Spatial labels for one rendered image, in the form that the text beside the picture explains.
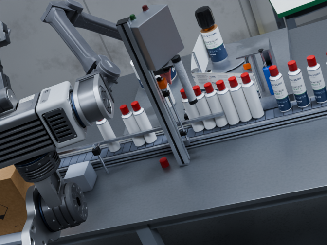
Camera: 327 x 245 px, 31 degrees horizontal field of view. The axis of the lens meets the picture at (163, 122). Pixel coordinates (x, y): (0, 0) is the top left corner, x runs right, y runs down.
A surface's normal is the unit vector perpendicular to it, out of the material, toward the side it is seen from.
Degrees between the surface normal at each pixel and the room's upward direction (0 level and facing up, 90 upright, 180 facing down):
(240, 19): 90
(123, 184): 0
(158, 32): 90
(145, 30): 90
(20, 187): 90
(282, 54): 0
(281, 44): 0
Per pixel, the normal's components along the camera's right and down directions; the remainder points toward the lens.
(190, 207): -0.36, -0.80
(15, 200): -0.14, 0.55
